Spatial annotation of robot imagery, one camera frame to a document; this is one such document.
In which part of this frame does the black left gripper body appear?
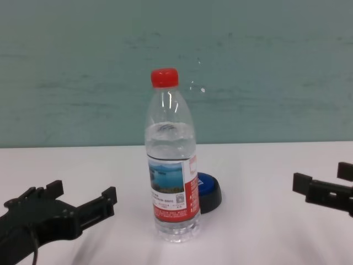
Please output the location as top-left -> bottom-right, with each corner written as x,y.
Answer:
0,199 -> 83,259

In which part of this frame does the blue push button black base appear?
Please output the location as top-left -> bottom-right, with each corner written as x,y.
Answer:
197,171 -> 223,215

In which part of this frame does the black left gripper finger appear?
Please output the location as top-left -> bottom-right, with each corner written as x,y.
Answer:
74,186 -> 117,230
4,179 -> 65,212

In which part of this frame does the thin black left gripper cable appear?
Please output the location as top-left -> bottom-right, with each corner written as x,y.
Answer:
29,223 -> 40,265

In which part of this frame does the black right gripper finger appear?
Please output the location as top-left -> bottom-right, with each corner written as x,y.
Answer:
292,172 -> 350,205
338,161 -> 353,182

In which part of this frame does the clear water bottle red cap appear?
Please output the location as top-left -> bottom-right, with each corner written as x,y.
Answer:
143,67 -> 201,243

